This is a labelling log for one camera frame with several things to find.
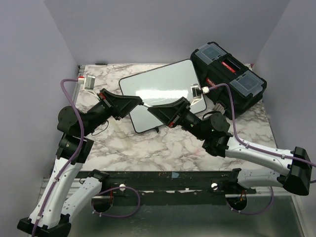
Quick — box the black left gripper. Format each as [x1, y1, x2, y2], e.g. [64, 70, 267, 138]
[82, 87, 142, 136]

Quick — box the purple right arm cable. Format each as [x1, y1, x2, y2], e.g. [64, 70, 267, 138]
[202, 83, 316, 185]

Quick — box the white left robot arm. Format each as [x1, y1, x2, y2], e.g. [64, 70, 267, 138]
[17, 89, 142, 237]

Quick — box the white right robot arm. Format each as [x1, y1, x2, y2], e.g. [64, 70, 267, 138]
[148, 97, 312, 196]

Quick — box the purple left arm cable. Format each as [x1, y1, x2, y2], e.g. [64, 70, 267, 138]
[31, 78, 86, 237]

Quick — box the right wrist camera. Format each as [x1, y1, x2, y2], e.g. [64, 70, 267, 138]
[191, 83, 203, 106]

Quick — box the aluminium frame rail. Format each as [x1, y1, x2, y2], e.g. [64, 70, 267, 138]
[42, 67, 84, 199]

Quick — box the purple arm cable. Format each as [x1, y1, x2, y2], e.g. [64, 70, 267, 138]
[202, 83, 316, 185]
[31, 78, 86, 237]

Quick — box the black red toolbox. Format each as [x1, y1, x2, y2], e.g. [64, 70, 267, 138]
[190, 42, 267, 118]

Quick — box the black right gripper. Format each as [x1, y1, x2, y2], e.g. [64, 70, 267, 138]
[148, 97, 208, 142]

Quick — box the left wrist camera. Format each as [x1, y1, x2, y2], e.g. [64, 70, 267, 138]
[78, 75, 97, 96]

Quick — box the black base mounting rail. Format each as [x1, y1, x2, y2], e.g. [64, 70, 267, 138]
[83, 169, 262, 206]

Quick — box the white framed whiteboard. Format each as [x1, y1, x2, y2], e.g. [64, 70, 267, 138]
[119, 59, 207, 133]

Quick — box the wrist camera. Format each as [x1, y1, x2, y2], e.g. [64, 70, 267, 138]
[191, 83, 203, 106]
[78, 75, 97, 96]

